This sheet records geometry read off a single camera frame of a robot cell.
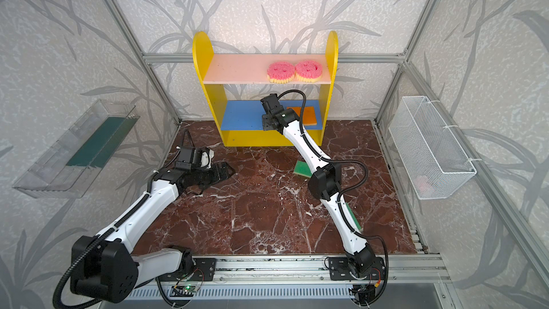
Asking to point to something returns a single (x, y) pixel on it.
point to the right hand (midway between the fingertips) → (272, 119)
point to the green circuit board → (183, 290)
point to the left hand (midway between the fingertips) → (228, 174)
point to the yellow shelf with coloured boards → (240, 121)
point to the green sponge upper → (302, 168)
